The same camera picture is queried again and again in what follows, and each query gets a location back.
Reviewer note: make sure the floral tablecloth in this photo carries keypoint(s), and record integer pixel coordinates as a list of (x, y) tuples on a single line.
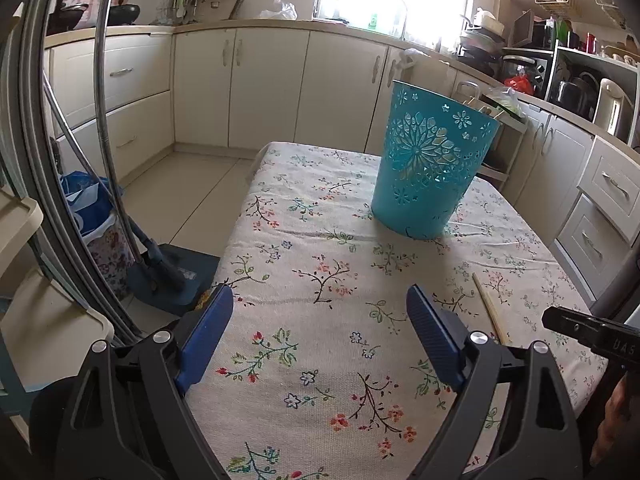
[(325, 240)]

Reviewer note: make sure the black kettle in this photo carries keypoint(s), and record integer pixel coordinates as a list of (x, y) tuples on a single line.
[(575, 92)]

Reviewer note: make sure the black frying pan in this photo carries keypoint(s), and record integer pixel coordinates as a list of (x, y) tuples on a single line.
[(67, 17)]

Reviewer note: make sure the grey curved frame strips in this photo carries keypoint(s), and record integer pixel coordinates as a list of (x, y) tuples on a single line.
[(30, 185)]

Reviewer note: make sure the white thermos pot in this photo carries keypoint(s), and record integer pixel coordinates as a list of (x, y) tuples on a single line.
[(612, 105)]

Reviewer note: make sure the beige plastic stool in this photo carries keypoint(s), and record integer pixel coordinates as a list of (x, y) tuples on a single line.
[(50, 320)]

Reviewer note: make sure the red plastic bag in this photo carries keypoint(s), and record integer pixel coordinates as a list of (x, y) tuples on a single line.
[(517, 85)]

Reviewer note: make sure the green vegetable bag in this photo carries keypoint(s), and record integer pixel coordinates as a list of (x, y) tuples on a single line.
[(507, 102)]

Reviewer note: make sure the white cabinet hook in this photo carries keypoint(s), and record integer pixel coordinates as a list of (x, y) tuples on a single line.
[(409, 57)]

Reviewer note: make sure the white plastic bag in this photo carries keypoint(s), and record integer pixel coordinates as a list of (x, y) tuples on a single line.
[(277, 10)]

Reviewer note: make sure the blue dustpan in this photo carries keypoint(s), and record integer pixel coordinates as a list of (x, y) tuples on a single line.
[(175, 285)]

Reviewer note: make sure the black toaster oven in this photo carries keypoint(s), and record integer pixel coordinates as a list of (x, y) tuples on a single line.
[(540, 67)]

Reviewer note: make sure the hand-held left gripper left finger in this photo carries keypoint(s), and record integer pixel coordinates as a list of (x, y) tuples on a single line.
[(210, 330)]

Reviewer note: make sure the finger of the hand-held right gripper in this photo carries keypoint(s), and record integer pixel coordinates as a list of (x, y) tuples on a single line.
[(570, 327)]

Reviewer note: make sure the floral fabric bag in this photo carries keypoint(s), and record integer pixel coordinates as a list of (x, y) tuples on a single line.
[(110, 260)]

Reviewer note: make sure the white shelf unit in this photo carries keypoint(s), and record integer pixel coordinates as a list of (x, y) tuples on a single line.
[(600, 57)]

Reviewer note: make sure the cream panelled drawer cabinet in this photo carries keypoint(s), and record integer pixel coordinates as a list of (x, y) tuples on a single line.
[(565, 160)]

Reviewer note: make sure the person's right hand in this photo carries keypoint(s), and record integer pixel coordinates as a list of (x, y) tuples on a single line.
[(615, 420)]

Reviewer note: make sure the single wooden chopstick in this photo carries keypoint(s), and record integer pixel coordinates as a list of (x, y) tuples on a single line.
[(487, 305)]

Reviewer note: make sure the white storage rack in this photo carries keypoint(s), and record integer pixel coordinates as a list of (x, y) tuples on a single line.
[(517, 125)]

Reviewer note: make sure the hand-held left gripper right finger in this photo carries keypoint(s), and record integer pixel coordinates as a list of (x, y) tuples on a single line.
[(435, 340)]

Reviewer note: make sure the cream double door cabinet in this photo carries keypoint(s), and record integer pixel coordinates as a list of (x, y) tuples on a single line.
[(260, 85)]

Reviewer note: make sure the teal perforated plastic bucket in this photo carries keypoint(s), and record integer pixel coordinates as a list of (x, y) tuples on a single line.
[(425, 185)]

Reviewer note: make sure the black wok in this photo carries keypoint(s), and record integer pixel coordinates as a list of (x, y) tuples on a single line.
[(122, 14)]

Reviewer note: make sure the dish rack with bowls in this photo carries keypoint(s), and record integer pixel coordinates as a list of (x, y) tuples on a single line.
[(480, 35)]

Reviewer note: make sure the cream sink cabinet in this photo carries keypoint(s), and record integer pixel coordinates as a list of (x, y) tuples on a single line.
[(340, 90)]

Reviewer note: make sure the beige kitchen countertop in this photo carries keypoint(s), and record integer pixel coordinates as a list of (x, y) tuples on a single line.
[(260, 23)]

